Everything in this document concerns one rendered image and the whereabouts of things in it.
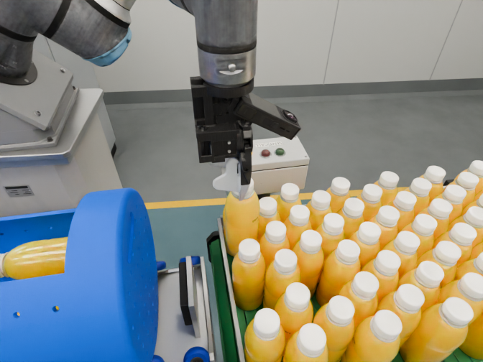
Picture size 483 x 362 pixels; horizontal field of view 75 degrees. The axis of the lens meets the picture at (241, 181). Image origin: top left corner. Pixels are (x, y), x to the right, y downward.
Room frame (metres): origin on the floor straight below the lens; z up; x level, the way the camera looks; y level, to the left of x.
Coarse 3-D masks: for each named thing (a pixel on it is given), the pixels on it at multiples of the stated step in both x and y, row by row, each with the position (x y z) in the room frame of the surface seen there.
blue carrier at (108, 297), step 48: (96, 192) 0.35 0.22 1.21; (0, 240) 0.37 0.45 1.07; (96, 240) 0.25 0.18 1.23; (144, 240) 0.35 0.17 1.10; (0, 288) 0.19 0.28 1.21; (48, 288) 0.19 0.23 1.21; (96, 288) 0.20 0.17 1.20; (144, 288) 0.27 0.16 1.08; (0, 336) 0.15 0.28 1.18; (48, 336) 0.16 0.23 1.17; (96, 336) 0.16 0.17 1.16; (144, 336) 0.20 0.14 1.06
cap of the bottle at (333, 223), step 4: (328, 216) 0.42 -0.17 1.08; (332, 216) 0.42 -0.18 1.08; (336, 216) 0.42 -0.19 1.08; (340, 216) 0.42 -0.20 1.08; (324, 220) 0.42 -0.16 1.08; (328, 220) 0.41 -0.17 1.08; (332, 220) 0.41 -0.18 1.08; (336, 220) 0.41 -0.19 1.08; (340, 220) 0.41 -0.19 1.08; (324, 224) 0.41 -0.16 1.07; (328, 224) 0.40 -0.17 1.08; (332, 224) 0.40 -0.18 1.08; (336, 224) 0.40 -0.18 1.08; (340, 224) 0.40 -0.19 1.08; (328, 228) 0.40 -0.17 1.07; (332, 228) 0.40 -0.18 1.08; (336, 228) 0.40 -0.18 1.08; (340, 228) 0.40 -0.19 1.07; (332, 232) 0.40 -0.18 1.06; (336, 232) 0.40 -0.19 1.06
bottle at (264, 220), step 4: (276, 212) 0.45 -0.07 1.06; (260, 216) 0.45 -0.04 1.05; (264, 216) 0.44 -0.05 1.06; (268, 216) 0.44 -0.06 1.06; (272, 216) 0.44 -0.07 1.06; (276, 216) 0.45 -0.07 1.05; (260, 220) 0.44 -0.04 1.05; (264, 220) 0.44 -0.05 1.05; (268, 220) 0.44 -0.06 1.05; (272, 220) 0.44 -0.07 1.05; (276, 220) 0.44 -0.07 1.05; (280, 220) 0.46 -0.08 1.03; (260, 224) 0.44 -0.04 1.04; (264, 224) 0.43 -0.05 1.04; (260, 228) 0.43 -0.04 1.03; (264, 228) 0.43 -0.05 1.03; (260, 232) 0.43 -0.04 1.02; (260, 236) 0.43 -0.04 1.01
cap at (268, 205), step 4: (260, 200) 0.47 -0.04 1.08; (264, 200) 0.47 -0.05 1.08; (268, 200) 0.47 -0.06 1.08; (272, 200) 0.47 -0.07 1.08; (260, 204) 0.46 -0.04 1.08; (264, 204) 0.46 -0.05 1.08; (268, 204) 0.46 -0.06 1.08; (272, 204) 0.46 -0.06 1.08; (276, 204) 0.46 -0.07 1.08; (260, 208) 0.45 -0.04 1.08; (264, 208) 0.44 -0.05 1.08; (268, 208) 0.44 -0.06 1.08; (272, 208) 0.45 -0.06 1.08; (276, 208) 0.45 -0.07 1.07; (260, 212) 0.45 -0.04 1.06; (264, 212) 0.44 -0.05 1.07; (268, 212) 0.44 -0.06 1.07; (272, 212) 0.44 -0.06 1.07
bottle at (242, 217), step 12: (252, 192) 0.41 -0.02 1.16; (228, 204) 0.40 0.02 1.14; (240, 204) 0.39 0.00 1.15; (252, 204) 0.40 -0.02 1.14; (228, 216) 0.40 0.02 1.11; (240, 216) 0.38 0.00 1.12; (252, 216) 0.39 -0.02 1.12; (228, 228) 0.40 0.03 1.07; (240, 228) 0.38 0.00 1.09; (252, 228) 0.39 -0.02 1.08; (228, 240) 0.40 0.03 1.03; (240, 240) 0.38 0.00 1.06
